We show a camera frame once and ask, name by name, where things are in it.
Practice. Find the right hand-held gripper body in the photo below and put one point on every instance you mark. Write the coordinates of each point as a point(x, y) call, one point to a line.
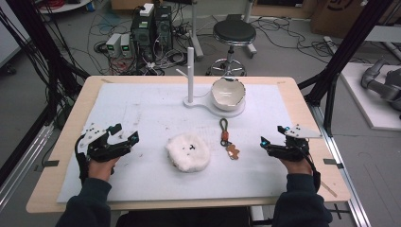
point(291, 149)

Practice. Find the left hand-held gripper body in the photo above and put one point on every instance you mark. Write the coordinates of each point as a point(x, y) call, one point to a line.
point(100, 148)

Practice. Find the person's right hand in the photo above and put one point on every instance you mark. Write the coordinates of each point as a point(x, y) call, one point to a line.
point(298, 167)

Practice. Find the person's left hand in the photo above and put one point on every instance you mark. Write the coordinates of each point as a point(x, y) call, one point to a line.
point(101, 170)

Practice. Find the white table mat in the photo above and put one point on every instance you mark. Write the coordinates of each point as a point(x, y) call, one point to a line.
point(151, 107)

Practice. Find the black tape piece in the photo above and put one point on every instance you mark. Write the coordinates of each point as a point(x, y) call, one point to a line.
point(332, 162)
point(50, 163)

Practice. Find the white fluffy plush pouch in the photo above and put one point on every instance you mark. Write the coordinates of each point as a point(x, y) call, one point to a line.
point(189, 153)

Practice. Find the white ceramic bowl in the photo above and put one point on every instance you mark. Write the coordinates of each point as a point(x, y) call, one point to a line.
point(227, 94)

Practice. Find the white stand with pole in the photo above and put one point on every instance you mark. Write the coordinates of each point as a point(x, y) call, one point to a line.
point(190, 78)

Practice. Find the grey power supply unit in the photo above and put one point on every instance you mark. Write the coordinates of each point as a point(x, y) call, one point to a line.
point(113, 44)
point(125, 45)

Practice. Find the white floor board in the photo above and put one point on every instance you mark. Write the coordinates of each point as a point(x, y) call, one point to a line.
point(362, 104)

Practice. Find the black computer tower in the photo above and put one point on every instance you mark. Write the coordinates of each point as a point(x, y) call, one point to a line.
point(151, 31)

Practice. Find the grey metal stand leg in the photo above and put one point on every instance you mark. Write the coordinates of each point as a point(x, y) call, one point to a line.
point(196, 31)
point(250, 28)

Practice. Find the black round stool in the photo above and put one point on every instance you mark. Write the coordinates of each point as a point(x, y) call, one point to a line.
point(234, 33)

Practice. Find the white box on computer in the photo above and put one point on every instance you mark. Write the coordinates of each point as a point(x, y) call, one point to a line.
point(146, 9)

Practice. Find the cardboard box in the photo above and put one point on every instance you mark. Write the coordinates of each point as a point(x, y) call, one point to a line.
point(350, 15)

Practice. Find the aluminium rail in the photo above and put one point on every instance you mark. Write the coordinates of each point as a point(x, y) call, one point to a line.
point(343, 167)
point(22, 170)

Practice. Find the black metal frame post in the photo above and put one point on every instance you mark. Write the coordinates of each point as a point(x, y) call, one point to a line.
point(38, 41)
point(350, 47)

